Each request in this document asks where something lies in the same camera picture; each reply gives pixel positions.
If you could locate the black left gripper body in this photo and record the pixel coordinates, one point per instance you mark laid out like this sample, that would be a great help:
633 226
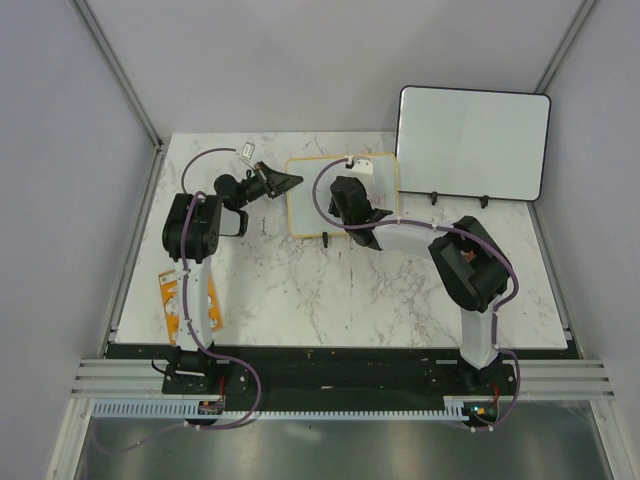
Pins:
253 190

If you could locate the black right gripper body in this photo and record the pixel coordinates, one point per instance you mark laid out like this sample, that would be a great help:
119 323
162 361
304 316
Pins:
335 211

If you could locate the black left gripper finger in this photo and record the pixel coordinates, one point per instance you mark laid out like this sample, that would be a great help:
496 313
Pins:
269 176
277 188

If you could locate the yellow framed whiteboard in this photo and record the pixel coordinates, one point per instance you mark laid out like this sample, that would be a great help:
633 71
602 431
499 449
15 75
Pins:
303 219

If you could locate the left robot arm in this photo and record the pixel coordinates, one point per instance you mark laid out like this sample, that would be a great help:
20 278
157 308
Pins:
191 233

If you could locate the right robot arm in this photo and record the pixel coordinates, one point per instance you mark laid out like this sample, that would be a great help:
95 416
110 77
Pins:
475 273

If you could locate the black framed whiteboard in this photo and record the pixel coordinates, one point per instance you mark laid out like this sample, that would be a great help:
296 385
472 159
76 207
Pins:
472 143

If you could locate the orange card package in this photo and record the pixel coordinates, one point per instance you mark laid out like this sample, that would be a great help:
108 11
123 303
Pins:
168 285

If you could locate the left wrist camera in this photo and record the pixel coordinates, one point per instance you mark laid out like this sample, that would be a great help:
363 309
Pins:
246 152

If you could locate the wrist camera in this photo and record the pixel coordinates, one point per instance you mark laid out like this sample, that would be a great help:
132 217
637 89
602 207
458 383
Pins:
246 152
360 166

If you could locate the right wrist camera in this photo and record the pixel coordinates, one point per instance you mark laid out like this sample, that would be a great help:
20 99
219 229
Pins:
360 166

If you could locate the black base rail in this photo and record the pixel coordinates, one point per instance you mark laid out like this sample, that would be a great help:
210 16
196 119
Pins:
348 378

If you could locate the white cable duct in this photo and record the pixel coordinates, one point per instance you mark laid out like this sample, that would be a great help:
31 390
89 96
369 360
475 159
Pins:
193 409

